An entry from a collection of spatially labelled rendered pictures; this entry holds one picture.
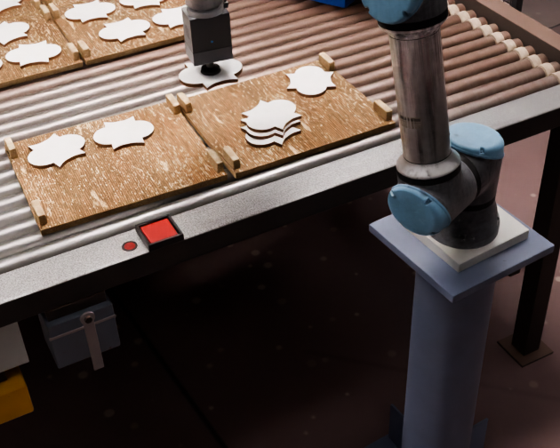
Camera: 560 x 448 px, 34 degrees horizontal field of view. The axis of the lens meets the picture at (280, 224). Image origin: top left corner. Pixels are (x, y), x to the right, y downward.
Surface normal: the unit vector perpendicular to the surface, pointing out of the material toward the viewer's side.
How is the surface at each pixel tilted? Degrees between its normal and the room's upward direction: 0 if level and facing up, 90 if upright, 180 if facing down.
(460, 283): 0
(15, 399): 90
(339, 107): 0
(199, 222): 0
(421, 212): 99
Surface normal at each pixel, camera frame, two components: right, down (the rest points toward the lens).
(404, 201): -0.62, 0.62
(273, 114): -0.04, -0.78
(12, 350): 0.47, 0.55
